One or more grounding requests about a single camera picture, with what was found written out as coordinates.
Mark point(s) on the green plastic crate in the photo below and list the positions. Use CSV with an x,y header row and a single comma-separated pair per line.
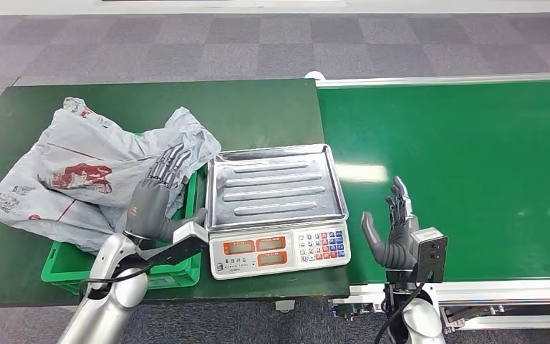
x,y
66,270

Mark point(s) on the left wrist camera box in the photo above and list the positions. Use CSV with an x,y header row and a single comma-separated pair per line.
x,y
185,242

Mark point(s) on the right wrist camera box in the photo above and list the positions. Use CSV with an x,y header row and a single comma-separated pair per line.
x,y
431,256

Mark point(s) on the green conveyor belt machine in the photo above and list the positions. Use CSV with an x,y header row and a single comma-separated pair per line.
x,y
469,123

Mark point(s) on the green-topped work table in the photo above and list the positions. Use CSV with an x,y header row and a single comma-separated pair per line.
x,y
237,109

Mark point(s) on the white electronic scale body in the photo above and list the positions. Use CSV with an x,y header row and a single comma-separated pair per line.
x,y
280,259

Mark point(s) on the white table foot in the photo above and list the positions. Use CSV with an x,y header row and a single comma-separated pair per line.
x,y
284,306

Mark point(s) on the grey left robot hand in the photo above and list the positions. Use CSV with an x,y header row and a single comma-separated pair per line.
x,y
149,209

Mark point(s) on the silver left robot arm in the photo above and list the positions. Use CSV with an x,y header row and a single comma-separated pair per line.
x,y
113,296

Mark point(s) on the large grey courier bag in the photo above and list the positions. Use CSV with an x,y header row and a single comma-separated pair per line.
x,y
19,213

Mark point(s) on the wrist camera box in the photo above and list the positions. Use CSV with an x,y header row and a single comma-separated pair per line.
x,y
431,256
185,242

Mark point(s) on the crumpled grey courier bag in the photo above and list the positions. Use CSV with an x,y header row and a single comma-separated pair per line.
x,y
194,137

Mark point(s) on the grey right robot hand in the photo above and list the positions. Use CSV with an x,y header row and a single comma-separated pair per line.
x,y
398,251

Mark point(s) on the white round conveyor knob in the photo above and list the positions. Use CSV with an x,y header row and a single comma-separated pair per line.
x,y
315,75

